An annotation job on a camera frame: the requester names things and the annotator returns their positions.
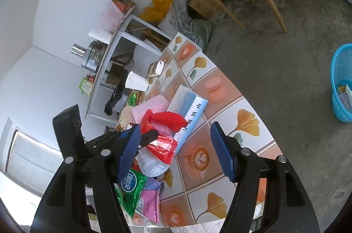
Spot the pink plastic package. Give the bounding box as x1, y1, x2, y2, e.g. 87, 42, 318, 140
131, 95, 170, 124

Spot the blue plastic trash basket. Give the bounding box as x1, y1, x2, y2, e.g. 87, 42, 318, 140
330, 44, 351, 123

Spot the pink snack bag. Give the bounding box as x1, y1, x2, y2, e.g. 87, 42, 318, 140
136, 178, 163, 224

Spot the red plastic wrapper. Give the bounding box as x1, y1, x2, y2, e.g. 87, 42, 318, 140
140, 110, 187, 165

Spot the cardboard box on floor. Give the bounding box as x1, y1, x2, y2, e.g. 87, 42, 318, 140
188, 0, 220, 20

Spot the small green snack packet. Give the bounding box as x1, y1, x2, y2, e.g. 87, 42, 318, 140
127, 92, 138, 107

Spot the white paper cup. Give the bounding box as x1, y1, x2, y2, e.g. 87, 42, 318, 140
125, 72, 149, 92

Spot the metal pot on table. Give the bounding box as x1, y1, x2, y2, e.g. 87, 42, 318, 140
70, 40, 107, 73

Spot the white strawberry milk bottle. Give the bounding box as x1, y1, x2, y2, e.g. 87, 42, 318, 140
136, 148, 169, 178

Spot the white side table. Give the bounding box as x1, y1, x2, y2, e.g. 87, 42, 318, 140
85, 14, 171, 122

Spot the blue white tissue box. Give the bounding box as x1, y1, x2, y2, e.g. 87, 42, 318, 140
168, 85, 208, 154

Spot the green chip bag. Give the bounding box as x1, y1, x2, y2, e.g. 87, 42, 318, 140
114, 169, 147, 218

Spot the yellow plastic bag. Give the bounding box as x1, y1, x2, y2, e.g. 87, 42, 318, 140
138, 0, 173, 23

